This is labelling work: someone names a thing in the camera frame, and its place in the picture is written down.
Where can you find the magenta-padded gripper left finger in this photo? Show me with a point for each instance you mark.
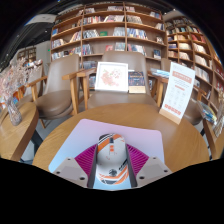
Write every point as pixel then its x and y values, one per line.
pixel 85 158

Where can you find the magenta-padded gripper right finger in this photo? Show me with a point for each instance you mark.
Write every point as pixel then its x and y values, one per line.
pixel 138 159

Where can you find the white orange computer mouse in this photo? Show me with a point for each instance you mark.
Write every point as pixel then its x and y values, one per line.
pixel 111 155

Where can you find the blue pink gradient mouse pad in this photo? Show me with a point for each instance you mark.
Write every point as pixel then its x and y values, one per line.
pixel 83 136

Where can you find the round wooden side table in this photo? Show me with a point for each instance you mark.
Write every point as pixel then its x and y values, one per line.
pixel 16 136
pixel 215 143

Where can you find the dark cover book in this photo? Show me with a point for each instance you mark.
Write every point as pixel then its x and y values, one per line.
pixel 136 81

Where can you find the white sign on wooden base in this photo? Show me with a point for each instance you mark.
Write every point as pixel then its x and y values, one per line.
pixel 178 91

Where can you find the glass vase with pink flowers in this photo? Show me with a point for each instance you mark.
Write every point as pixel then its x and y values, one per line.
pixel 14 115

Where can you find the blue yellow book stack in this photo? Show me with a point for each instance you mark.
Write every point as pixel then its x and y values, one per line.
pixel 208 113

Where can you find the white framed flower picture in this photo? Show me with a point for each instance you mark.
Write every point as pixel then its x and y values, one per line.
pixel 111 76

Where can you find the light blue book stack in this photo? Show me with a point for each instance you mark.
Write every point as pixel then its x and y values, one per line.
pixel 160 72

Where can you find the glass vase with beige flowers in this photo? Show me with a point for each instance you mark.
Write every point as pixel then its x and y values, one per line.
pixel 220 120

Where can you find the small distant wooden bookshelf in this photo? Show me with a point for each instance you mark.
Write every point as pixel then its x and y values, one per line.
pixel 28 53

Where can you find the curved wooden bookshelf with books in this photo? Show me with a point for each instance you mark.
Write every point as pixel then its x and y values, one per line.
pixel 196 50

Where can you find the wide wooden bookshelf with books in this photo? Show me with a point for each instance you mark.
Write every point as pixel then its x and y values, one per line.
pixel 110 30

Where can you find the white hanging ceiling panel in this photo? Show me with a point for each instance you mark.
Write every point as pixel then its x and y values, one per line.
pixel 41 19

